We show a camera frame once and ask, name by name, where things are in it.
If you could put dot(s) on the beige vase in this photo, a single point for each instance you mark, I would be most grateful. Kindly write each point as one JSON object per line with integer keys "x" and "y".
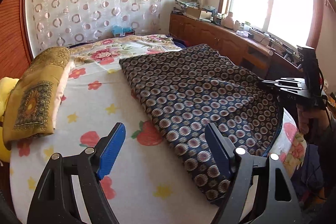
{"x": 227, "y": 20}

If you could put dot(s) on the dark blue cloth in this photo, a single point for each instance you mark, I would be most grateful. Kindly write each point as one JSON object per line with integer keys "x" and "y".
{"x": 309, "y": 174}

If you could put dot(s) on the wooden slatted wardrobe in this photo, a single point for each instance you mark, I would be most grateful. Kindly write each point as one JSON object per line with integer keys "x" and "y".
{"x": 13, "y": 29}

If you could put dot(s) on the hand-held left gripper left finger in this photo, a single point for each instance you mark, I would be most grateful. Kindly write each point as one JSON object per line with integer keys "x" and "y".
{"x": 113, "y": 153}

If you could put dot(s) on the navy patterned silk garment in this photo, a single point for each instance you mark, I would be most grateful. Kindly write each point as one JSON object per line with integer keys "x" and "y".
{"x": 197, "y": 98}

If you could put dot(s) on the person's right forearm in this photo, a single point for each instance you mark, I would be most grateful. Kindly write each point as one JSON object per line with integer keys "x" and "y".
{"x": 329, "y": 140}

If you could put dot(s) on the white jar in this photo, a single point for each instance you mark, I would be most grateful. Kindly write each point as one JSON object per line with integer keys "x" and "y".
{"x": 237, "y": 25}

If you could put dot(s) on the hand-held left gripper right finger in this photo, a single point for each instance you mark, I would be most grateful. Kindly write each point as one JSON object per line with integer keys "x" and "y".
{"x": 220, "y": 158}

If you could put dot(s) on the gold patterned pillow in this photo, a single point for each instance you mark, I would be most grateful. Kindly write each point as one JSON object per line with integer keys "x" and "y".
{"x": 34, "y": 98}

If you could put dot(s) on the floral bedsheet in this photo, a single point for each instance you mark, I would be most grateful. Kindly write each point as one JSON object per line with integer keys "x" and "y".
{"x": 92, "y": 108}

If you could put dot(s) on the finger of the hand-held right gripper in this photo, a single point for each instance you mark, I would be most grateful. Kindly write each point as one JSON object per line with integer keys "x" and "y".
{"x": 291, "y": 80}
{"x": 286, "y": 88}

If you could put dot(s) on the stack of folded papers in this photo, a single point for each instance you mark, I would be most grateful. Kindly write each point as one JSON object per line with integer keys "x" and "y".
{"x": 186, "y": 3}

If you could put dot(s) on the cardboard box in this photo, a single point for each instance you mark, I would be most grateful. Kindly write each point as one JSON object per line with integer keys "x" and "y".
{"x": 193, "y": 12}

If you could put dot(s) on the blue tissue box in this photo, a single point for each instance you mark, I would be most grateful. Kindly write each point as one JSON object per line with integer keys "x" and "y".
{"x": 122, "y": 31}

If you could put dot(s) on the yellow plush toy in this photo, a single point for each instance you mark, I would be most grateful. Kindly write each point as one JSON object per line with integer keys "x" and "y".
{"x": 6, "y": 98}

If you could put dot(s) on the long wooden cabinet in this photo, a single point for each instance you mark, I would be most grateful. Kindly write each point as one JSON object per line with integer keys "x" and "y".
{"x": 210, "y": 35}

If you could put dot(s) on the person's right hand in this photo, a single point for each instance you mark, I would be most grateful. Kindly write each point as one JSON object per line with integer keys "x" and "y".
{"x": 316, "y": 116}

